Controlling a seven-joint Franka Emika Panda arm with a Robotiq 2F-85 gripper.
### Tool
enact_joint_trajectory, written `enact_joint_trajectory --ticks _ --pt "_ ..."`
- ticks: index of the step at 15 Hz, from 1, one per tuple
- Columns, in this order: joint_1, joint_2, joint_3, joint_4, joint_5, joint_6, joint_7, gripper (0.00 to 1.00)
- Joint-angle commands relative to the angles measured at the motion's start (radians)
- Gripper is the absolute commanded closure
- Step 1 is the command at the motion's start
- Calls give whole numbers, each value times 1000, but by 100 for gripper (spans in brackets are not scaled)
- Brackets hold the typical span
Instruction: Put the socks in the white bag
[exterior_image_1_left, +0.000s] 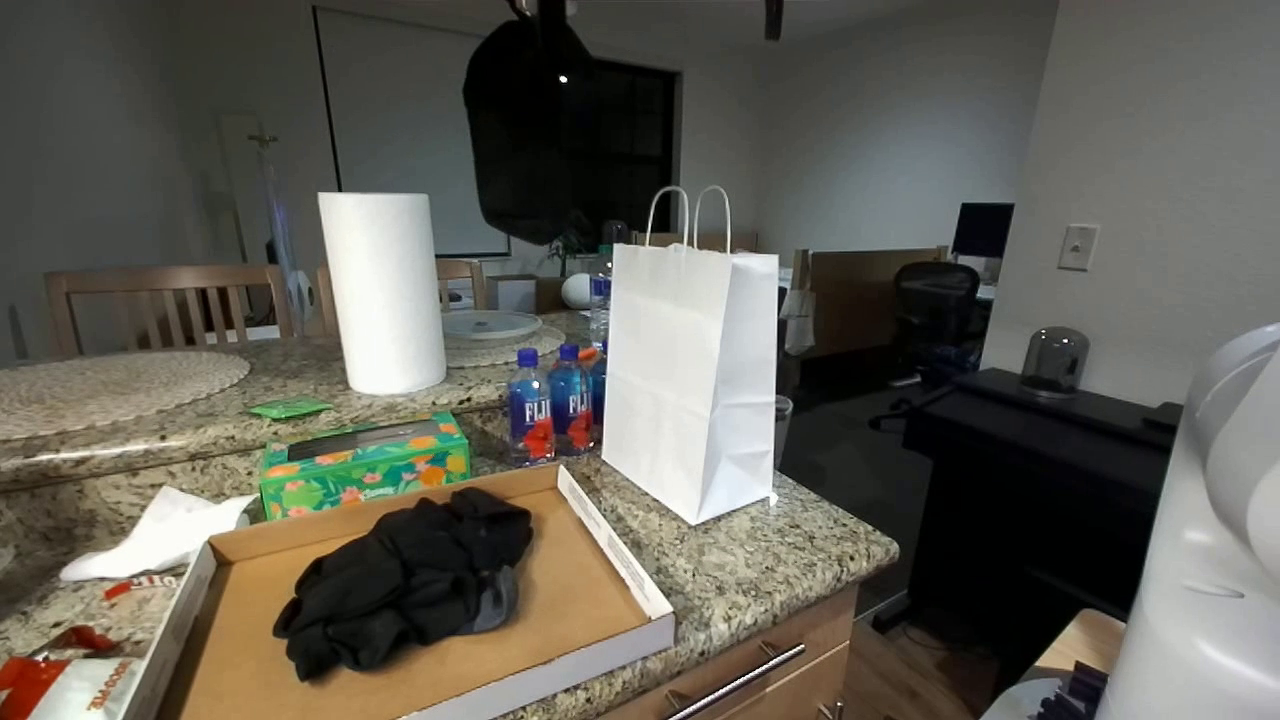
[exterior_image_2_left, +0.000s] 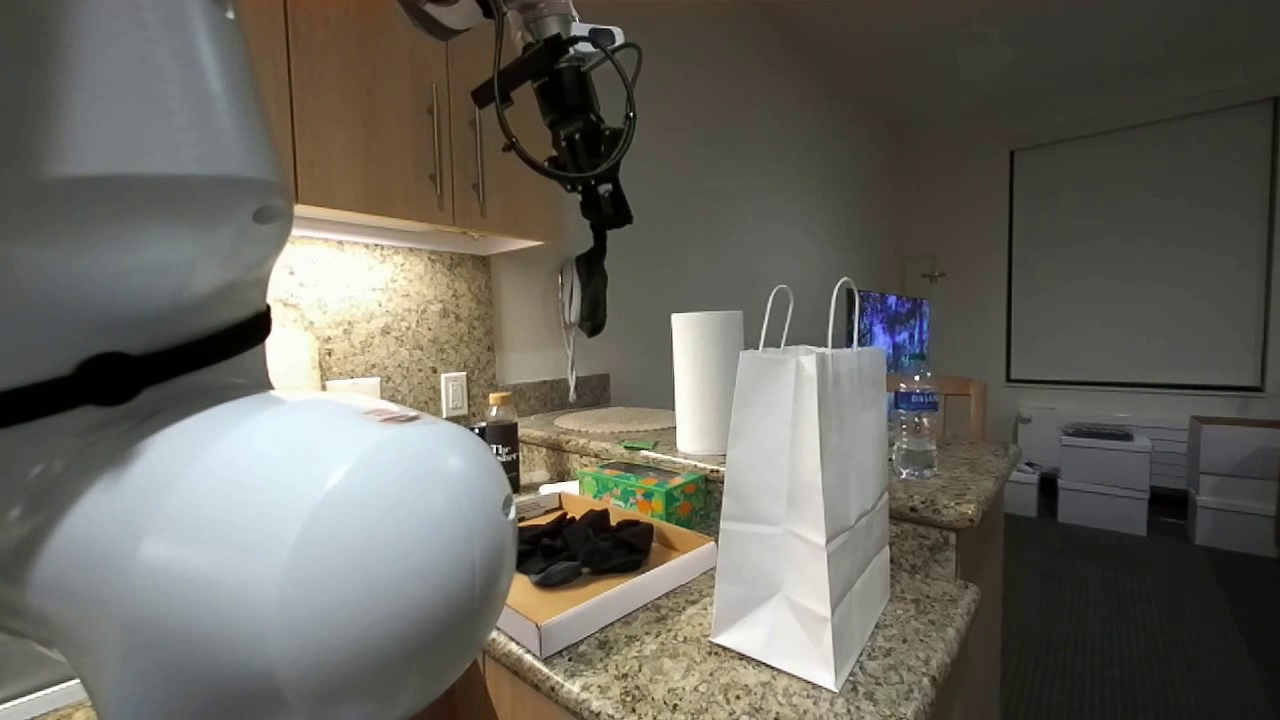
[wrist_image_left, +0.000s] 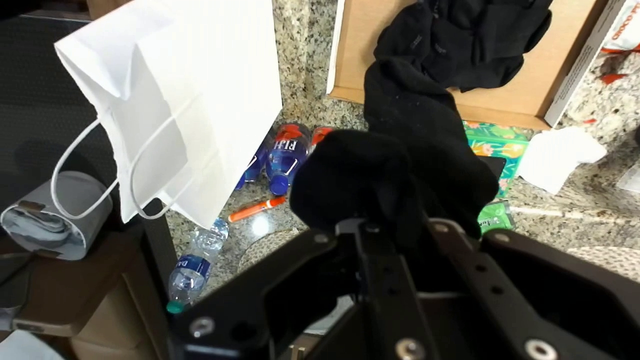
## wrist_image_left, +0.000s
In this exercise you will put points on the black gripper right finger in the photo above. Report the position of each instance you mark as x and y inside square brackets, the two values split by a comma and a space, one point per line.
[566, 306]

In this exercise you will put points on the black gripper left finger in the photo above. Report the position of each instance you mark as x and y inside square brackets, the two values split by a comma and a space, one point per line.
[380, 301]

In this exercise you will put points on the white paper bag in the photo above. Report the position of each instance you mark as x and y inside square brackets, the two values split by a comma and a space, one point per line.
[201, 100]

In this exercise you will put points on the round woven placemat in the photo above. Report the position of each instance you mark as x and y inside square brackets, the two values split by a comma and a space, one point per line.
[612, 263]

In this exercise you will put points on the thin white straw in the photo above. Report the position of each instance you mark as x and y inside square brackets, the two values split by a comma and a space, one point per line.
[566, 214]

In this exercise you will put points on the green flat packet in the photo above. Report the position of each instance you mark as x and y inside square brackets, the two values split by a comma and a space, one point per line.
[496, 217]

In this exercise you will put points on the round glass lid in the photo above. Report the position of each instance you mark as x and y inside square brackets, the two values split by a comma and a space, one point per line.
[267, 232]

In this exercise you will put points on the white paper napkin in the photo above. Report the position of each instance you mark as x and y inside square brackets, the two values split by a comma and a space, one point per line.
[560, 156]

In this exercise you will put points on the orange marker pen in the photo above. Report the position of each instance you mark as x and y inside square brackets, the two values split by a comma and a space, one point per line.
[256, 211]

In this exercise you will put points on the green floral tissue box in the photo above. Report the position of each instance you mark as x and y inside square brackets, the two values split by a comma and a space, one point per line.
[496, 143]

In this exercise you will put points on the small clear water bottle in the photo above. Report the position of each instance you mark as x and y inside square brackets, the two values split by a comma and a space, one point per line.
[190, 273]

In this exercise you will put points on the flat cardboard box white rim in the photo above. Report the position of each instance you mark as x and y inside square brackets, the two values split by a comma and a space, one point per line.
[506, 100]

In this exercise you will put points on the red white snack package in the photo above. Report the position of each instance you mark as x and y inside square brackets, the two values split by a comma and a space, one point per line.
[622, 32]

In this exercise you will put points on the brown cardboard floor box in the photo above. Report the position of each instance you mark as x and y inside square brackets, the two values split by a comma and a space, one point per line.
[101, 313]

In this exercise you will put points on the white plastic sheet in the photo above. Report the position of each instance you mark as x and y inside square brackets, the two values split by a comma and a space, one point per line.
[26, 347]

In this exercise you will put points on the black perforated table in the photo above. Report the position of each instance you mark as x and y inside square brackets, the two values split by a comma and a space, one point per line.
[40, 121]

